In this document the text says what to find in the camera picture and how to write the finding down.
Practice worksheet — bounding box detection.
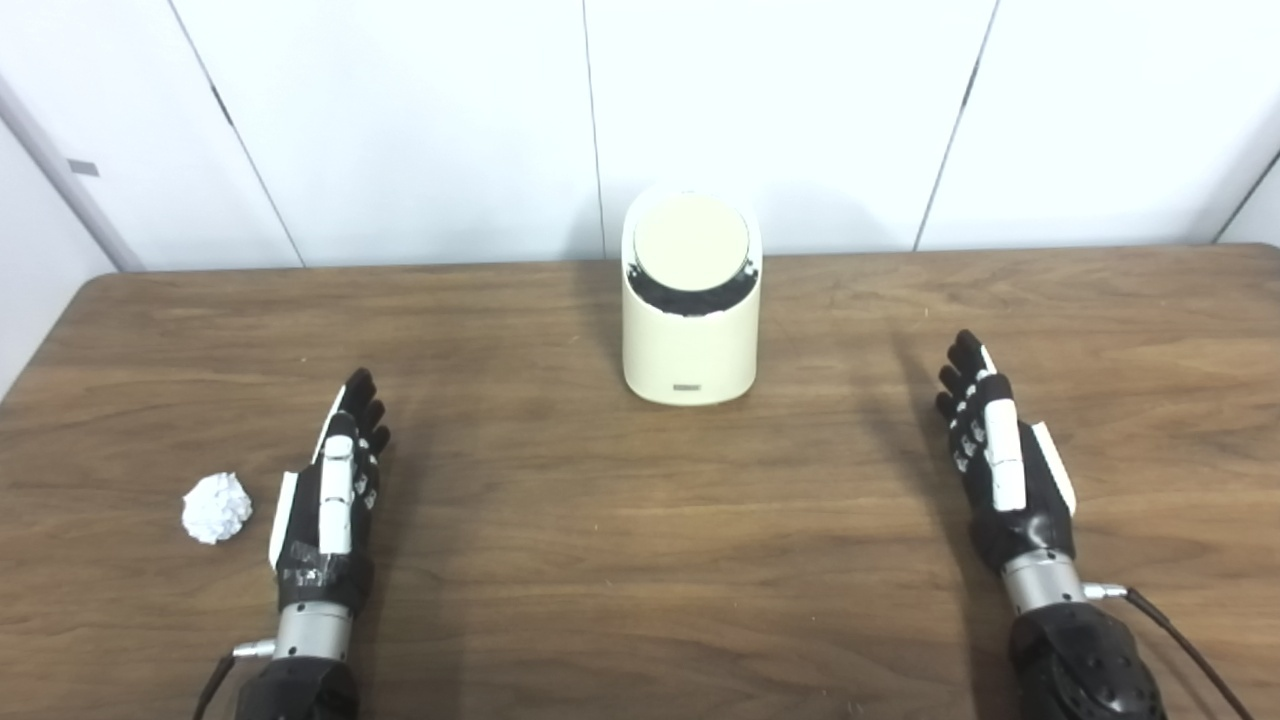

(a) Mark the gray wall corner trim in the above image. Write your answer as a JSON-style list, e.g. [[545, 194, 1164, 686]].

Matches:
[[0, 75, 146, 273]]

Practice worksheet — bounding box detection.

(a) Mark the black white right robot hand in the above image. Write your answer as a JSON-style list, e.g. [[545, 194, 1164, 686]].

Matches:
[[934, 329, 1079, 573]]

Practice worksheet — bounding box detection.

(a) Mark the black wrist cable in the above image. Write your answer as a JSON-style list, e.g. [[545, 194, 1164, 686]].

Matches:
[[1084, 583, 1257, 720], [192, 640, 277, 720]]

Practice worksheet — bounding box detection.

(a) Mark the cream-colored round bin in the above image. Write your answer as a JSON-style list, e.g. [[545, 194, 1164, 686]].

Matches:
[[621, 183, 763, 407]]

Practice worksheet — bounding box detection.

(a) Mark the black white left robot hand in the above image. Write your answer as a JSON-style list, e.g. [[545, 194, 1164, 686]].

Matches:
[[268, 367, 392, 614]]

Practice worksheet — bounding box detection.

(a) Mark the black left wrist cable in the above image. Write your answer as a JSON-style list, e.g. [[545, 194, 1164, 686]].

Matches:
[[192, 640, 277, 720]]

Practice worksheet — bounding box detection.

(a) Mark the white paper ball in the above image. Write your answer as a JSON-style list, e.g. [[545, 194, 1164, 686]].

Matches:
[[181, 472, 254, 546]]

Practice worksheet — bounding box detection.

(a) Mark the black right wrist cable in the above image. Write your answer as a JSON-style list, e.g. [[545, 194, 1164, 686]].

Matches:
[[1084, 583, 1257, 720]]

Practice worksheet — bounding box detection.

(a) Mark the cream round bin lid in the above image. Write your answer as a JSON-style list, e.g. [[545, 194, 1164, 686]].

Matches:
[[632, 193, 751, 293]]

